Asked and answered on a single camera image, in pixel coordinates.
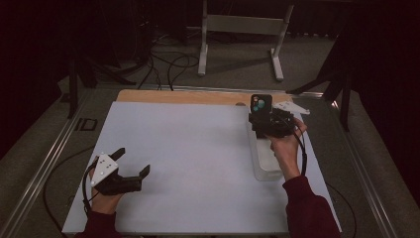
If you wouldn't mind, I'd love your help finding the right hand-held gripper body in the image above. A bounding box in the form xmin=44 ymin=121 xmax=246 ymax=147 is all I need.
xmin=262 ymin=100 xmax=311 ymax=139

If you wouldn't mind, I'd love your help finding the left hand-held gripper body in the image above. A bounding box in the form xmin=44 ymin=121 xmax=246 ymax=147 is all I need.
xmin=90 ymin=153 xmax=143 ymax=196

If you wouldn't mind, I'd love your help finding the white plastic bin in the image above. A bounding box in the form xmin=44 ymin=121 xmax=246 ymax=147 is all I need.
xmin=247 ymin=103 xmax=293 ymax=182

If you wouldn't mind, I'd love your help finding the person's right hand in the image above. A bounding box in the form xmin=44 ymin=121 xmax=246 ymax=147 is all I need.
xmin=268 ymin=117 xmax=308 ymax=181

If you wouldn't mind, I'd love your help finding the person's left hand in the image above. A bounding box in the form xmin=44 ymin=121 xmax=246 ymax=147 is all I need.
xmin=88 ymin=165 xmax=125 ymax=215

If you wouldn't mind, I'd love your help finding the white table mat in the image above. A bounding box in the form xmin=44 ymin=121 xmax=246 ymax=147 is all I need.
xmin=61 ymin=101 xmax=342 ymax=235

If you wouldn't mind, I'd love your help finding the black stand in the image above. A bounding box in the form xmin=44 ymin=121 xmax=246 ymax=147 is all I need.
xmin=285 ymin=33 xmax=354 ymax=132
xmin=66 ymin=49 xmax=137 ymax=120

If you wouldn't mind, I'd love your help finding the wooden table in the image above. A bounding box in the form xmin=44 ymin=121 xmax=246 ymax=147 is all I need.
xmin=116 ymin=88 xmax=295 ymax=108

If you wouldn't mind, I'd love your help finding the white metal stand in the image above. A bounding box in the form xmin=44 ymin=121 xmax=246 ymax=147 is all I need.
xmin=197 ymin=0 xmax=295 ymax=82

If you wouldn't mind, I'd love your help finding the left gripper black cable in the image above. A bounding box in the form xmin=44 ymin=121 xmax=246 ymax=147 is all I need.
xmin=43 ymin=147 xmax=100 ymax=234

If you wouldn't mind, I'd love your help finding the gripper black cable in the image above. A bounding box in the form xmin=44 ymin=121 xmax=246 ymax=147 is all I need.
xmin=43 ymin=147 xmax=100 ymax=234
xmin=291 ymin=127 xmax=359 ymax=232

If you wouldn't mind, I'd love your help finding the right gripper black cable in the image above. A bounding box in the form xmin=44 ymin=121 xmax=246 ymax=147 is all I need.
xmin=291 ymin=127 xmax=359 ymax=232

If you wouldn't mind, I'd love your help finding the black floor cable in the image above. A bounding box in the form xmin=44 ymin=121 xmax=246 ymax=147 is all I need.
xmin=137 ymin=33 xmax=200 ymax=91

